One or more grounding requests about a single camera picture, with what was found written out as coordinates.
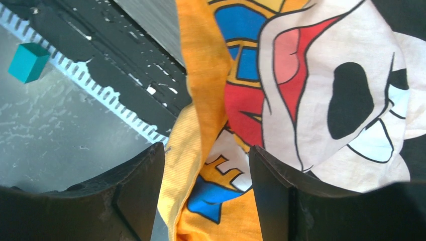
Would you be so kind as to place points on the teal block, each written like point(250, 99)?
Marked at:
point(29, 62)

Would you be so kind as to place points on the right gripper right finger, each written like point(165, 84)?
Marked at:
point(292, 205)

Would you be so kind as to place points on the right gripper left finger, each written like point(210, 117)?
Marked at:
point(119, 204)

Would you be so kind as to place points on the orange Mickey pillowcase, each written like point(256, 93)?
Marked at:
point(334, 89)

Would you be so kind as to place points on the white slotted cable duct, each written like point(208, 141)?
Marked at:
point(78, 72)

